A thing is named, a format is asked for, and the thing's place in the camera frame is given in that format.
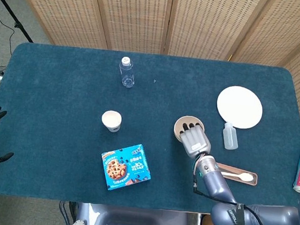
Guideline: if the dark blue table cloth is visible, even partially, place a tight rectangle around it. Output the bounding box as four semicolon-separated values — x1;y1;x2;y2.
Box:
0;38;300;225

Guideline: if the clear plastic water bottle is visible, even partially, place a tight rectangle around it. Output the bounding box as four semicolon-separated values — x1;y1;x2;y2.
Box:
116;56;137;89

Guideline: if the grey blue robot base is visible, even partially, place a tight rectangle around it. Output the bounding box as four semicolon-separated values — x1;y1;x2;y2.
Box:
74;201;191;225

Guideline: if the woven rattan folding screen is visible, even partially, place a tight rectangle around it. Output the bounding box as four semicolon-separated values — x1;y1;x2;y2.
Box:
0;0;300;130

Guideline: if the small translucent squeeze bottle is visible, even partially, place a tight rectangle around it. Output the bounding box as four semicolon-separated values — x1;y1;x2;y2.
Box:
221;121;241;151

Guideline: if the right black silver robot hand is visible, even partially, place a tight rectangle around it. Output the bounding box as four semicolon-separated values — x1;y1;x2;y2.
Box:
177;121;214;161

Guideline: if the blue cookie box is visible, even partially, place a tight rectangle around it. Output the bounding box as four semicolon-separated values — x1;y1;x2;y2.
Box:
97;140;155;195

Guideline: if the white paper cup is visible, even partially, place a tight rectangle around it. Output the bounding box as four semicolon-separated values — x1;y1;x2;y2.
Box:
100;109;123;134

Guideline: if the pink cutlery tray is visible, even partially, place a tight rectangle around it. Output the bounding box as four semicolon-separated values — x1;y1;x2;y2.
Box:
213;161;260;187

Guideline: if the thin black floor cable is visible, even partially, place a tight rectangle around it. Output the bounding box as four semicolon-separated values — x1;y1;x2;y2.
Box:
0;2;19;60

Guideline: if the black tripod stand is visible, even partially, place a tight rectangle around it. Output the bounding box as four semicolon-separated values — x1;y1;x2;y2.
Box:
0;0;38;43

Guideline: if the white round plate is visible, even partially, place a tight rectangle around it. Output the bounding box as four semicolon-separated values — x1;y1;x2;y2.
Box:
214;84;266;131

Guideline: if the white plastic spoon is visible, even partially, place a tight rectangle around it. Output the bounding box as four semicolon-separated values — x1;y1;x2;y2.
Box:
220;170;254;182

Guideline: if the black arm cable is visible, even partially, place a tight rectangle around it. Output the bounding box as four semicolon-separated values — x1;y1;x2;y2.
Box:
188;173;282;225

